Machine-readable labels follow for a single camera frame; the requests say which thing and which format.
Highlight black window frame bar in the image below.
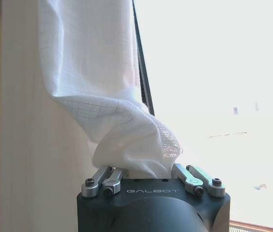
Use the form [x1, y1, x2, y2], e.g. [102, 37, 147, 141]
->
[131, 0, 155, 116]

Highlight white sheer curtain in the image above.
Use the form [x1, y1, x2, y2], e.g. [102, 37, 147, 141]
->
[36, 0, 185, 179]

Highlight silver-barred left gripper right finger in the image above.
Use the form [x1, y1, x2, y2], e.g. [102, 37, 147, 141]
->
[172, 163, 226, 199]

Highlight silver-barred left gripper left finger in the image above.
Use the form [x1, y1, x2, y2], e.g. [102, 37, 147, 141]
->
[82, 165, 124, 198]

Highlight wooden window sill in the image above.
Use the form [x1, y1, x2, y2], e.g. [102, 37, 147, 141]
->
[229, 219, 273, 232]

